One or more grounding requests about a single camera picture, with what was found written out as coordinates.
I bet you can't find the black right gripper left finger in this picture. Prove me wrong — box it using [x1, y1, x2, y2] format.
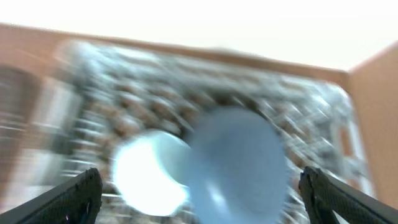
[1, 168, 103, 224]

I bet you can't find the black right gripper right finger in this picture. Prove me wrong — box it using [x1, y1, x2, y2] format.
[298, 166, 397, 224]

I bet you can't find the light blue cup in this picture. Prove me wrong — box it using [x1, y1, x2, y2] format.
[111, 129, 191, 217]

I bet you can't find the dark blue plate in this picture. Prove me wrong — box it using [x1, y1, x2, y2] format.
[187, 106, 290, 224]

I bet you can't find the grey dishwasher rack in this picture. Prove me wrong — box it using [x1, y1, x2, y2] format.
[34, 40, 374, 223]

